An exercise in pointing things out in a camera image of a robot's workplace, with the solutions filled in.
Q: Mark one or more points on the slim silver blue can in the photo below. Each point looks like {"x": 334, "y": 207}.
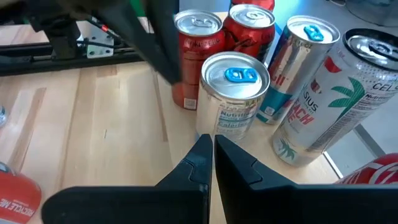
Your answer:
{"x": 295, "y": 62}
{"x": 231, "y": 93}

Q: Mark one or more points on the green floor mat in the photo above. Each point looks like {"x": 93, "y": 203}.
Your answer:
{"x": 138, "y": 7}

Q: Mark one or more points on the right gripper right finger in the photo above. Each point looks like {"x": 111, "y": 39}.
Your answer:
{"x": 280, "y": 202}

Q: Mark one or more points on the black aluminium rig frame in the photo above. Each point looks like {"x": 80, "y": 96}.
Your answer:
{"x": 46, "y": 59}

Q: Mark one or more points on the red cola can white script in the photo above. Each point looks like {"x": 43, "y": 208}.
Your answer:
{"x": 373, "y": 172}

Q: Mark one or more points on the grey metal bracket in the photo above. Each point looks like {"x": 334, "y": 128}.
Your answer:
{"x": 96, "y": 45}

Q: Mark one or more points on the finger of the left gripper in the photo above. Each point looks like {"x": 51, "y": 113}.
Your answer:
{"x": 164, "y": 25}
{"x": 140, "y": 37}

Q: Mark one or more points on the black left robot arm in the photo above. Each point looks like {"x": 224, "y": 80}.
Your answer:
{"x": 62, "y": 34}

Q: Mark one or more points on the Celsius can black lid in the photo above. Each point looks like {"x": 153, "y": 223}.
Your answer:
{"x": 342, "y": 99}

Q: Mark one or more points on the red cola can black script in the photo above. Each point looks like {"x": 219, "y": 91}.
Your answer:
{"x": 199, "y": 46}
{"x": 248, "y": 34}

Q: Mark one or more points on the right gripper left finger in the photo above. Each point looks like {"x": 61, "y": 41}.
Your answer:
{"x": 140, "y": 202}

